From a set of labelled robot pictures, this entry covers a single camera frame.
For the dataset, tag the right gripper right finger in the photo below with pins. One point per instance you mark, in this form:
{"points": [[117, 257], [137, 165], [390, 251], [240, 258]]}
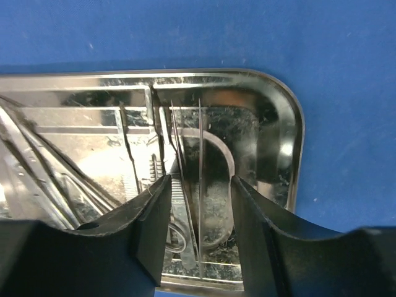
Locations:
{"points": [[282, 254]]}

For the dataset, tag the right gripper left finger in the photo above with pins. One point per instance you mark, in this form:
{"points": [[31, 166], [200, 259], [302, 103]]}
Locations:
{"points": [[119, 254]]}

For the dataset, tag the steel surgical scissors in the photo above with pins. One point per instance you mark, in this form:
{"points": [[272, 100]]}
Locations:
{"points": [[38, 182]]}

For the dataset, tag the broad steel tweezers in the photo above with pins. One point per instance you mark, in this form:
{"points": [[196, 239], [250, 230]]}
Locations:
{"points": [[172, 162]]}

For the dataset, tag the blue surgical drape cloth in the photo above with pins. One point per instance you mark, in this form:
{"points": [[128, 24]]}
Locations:
{"points": [[336, 57]]}

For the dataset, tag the steel surgical forceps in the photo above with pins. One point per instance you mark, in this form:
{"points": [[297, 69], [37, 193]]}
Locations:
{"points": [[125, 128]]}

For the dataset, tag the silver instrument tray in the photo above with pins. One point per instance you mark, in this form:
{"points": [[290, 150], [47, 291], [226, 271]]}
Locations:
{"points": [[253, 128]]}

